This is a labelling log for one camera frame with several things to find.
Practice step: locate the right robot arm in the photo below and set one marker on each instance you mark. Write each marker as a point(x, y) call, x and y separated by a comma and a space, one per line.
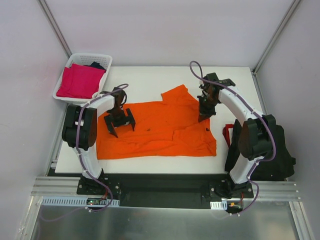
point(255, 139)

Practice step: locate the dark navy t shirt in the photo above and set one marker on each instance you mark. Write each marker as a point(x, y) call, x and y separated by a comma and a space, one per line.
point(97, 65)

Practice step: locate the pink t shirt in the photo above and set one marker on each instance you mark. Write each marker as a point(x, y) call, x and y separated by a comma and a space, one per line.
point(80, 81)

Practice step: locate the left white cable duct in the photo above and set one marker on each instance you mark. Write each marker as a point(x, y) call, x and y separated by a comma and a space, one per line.
point(68, 201)

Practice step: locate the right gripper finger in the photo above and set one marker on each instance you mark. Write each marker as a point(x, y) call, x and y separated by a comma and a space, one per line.
point(200, 118)
point(206, 116)

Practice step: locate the orange t shirt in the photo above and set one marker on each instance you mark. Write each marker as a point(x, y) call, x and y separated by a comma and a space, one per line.
point(165, 128)

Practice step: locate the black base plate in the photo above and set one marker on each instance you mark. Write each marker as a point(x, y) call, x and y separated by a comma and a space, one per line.
point(178, 191)

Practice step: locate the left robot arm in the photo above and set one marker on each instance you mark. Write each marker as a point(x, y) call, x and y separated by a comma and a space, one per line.
point(80, 131)

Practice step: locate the white plastic basket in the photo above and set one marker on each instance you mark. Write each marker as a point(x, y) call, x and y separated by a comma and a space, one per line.
point(85, 59)

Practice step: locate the right aluminium frame post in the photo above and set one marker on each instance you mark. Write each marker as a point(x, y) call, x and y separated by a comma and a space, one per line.
point(294, 5)

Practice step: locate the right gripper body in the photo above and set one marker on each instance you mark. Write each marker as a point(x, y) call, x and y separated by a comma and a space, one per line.
point(206, 108)

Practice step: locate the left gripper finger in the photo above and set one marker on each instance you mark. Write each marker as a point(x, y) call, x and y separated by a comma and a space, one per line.
point(131, 119)
point(109, 120)

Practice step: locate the red t shirt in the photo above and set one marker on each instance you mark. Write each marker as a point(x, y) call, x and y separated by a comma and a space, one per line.
point(227, 133)

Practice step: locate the white cable duct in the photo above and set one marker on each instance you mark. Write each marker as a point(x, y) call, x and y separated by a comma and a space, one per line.
point(68, 201)
point(219, 205)

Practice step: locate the right white cable duct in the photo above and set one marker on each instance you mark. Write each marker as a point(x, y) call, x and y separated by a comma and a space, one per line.
point(219, 205)

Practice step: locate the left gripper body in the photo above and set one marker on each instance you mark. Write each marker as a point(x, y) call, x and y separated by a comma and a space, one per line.
point(119, 119)

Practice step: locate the left aluminium frame post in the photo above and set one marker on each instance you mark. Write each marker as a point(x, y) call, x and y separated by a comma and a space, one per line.
point(55, 26)

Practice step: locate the aluminium frame post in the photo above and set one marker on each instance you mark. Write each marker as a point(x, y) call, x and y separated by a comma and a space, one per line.
point(55, 26)
point(294, 5)

